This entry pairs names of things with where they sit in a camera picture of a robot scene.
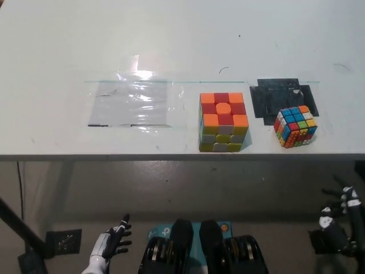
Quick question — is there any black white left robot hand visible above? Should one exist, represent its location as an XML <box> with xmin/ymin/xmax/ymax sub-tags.
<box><xmin>90</xmin><ymin>213</ymin><xmax>133</xmax><ymax>261</ymax></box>

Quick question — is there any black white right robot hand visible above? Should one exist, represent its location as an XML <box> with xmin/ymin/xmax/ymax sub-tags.
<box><xmin>318</xmin><ymin>175</ymin><xmax>365</xmax><ymax>257</ymax></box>

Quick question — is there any small studded multicolour puzzle cube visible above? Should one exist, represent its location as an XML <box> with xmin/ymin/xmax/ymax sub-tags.
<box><xmin>273</xmin><ymin>104</ymin><xmax>318</xmax><ymax>149</ymax></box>

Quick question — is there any black left robot body block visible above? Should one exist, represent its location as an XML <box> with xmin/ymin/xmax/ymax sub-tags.
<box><xmin>138</xmin><ymin>218</ymin><xmax>195</xmax><ymax>274</ymax></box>

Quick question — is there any black robot body block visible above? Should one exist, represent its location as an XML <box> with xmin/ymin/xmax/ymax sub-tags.
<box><xmin>138</xmin><ymin>218</ymin><xmax>195</xmax><ymax>274</ymax></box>
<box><xmin>198</xmin><ymin>218</ymin><xmax>270</xmax><ymax>274</ymax></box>

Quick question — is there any black right robot body block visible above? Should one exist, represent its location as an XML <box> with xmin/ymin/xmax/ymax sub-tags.
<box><xmin>198</xmin><ymin>218</ymin><xmax>270</xmax><ymax>274</ymax></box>

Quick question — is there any big orange red puzzle cube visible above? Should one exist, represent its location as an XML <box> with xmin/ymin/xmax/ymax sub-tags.
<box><xmin>198</xmin><ymin>91</ymin><xmax>250</xmax><ymax>153</ymax></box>

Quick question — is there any black stand pole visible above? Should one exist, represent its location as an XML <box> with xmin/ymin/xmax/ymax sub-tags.
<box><xmin>0</xmin><ymin>195</ymin><xmax>49</xmax><ymax>274</ymax></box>

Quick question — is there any clear plastic covered grey sheet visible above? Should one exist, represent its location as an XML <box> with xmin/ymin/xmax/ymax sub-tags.
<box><xmin>84</xmin><ymin>54</ymin><xmax>188</xmax><ymax>130</ymax></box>

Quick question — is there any black tape patch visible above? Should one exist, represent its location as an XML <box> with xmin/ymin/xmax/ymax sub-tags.
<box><xmin>249</xmin><ymin>77</ymin><xmax>320</xmax><ymax>126</ymax></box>

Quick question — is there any thin black cable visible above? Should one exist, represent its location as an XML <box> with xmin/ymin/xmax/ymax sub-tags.
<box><xmin>16</xmin><ymin>161</ymin><xmax>24</xmax><ymax>221</ymax></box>

